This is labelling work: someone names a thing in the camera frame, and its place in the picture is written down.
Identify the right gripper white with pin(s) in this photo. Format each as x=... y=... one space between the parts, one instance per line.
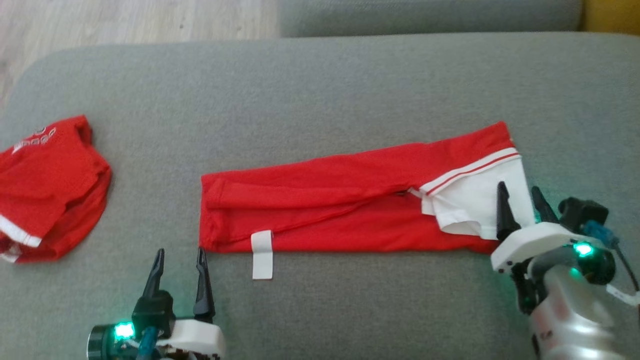
x=535 y=242

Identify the red and white shirt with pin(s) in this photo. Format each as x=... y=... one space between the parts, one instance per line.
x=325 y=200

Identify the grey sofa seat cushion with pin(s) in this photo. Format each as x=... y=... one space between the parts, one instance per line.
x=320 y=100

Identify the red shirt white hem band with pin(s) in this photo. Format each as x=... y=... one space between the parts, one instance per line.
x=50 y=185

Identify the yellow cushion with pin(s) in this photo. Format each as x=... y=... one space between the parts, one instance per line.
x=612 y=15

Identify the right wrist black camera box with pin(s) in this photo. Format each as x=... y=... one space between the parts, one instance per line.
x=580 y=212

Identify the grey sofa back cushion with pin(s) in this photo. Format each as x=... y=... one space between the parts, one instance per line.
x=430 y=17

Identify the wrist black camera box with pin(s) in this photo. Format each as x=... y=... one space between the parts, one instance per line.
x=152 y=312
x=580 y=212

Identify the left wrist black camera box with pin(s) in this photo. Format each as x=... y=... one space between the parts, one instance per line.
x=152 y=312

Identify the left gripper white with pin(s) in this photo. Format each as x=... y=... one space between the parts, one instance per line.
x=197 y=342

